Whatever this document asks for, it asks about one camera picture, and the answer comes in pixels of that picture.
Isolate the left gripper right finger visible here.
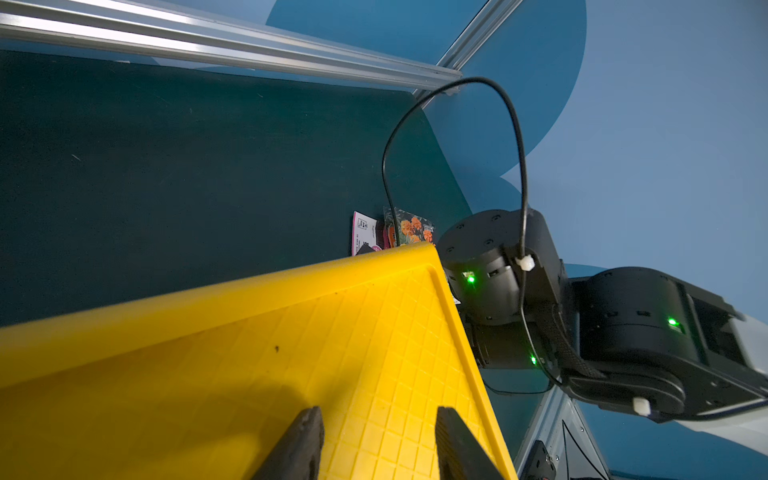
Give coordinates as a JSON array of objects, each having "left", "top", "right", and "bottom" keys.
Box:
[{"left": 435, "top": 406, "right": 503, "bottom": 480}]

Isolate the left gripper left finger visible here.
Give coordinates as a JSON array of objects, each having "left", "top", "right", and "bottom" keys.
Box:
[{"left": 252, "top": 406, "right": 325, "bottom": 480}]

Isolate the yellow drawer cabinet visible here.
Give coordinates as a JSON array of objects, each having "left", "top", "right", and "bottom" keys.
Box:
[{"left": 1, "top": 244, "right": 516, "bottom": 479}]

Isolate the orange seed bag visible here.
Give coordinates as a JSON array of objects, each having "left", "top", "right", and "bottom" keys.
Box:
[{"left": 382, "top": 207, "right": 435, "bottom": 248}]

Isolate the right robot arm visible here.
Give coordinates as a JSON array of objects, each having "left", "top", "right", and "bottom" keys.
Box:
[{"left": 437, "top": 210, "right": 767, "bottom": 453}]

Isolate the back horizontal aluminium profile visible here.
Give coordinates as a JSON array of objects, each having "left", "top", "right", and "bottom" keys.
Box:
[{"left": 1, "top": 1, "right": 462, "bottom": 90}]

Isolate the aluminium mounting rail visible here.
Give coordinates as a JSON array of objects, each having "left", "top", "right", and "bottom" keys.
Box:
[{"left": 515, "top": 389, "right": 611, "bottom": 479}]

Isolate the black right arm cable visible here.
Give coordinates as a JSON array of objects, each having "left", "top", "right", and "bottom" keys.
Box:
[{"left": 381, "top": 76, "right": 562, "bottom": 396}]

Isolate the right corner aluminium post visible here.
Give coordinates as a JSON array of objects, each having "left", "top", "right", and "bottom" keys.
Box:
[{"left": 437, "top": 0, "right": 523, "bottom": 74}]

